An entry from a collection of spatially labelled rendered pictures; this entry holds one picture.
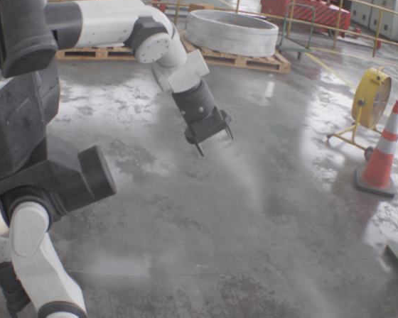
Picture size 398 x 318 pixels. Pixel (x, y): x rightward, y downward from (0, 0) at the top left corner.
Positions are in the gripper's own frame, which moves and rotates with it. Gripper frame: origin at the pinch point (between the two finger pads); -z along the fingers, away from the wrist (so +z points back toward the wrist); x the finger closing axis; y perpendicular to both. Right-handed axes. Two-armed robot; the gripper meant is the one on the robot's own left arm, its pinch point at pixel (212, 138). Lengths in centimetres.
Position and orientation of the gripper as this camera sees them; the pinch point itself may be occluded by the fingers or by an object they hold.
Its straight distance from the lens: 134.0
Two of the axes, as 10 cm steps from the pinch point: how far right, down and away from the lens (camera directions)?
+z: -3.5, -6.7, -6.5
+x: 8.7, -5.0, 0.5
